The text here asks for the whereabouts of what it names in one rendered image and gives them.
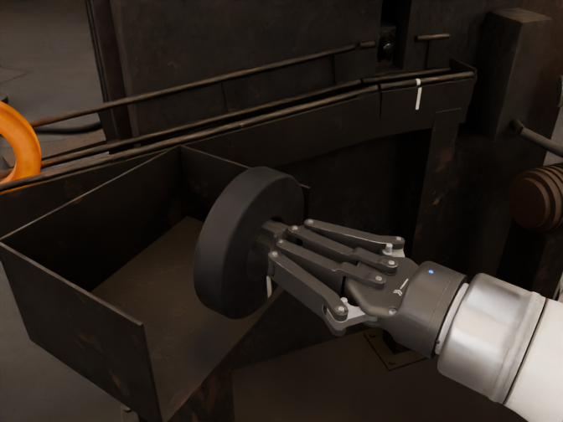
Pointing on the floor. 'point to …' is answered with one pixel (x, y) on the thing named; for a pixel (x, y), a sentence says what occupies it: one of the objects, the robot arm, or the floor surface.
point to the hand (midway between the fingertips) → (254, 230)
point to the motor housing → (534, 231)
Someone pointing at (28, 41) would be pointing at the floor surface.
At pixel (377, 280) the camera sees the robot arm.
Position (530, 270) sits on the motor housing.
